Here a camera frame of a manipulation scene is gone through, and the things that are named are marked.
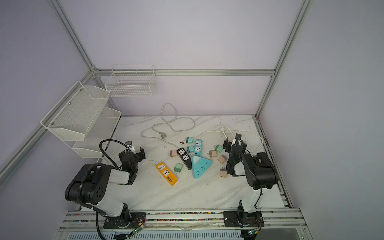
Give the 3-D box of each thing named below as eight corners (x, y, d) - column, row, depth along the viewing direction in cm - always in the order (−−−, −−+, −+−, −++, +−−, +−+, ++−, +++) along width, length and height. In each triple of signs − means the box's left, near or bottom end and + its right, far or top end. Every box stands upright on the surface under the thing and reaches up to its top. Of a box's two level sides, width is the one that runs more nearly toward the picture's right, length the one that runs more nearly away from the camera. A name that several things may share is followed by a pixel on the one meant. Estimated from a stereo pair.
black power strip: (188, 171, 93) (188, 168, 90) (176, 152, 101) (175, 150, 99) (195, 166, 95) (195, 164, 92) (182, 149, 103) (182, 146, 101)
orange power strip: (155, 168, 94) (154, 166, 91) (162, 163, 96) (161, 161, 94) (171, 186, 87) (171, 184, 84) (178, 180, 89) (177, 178, 86)
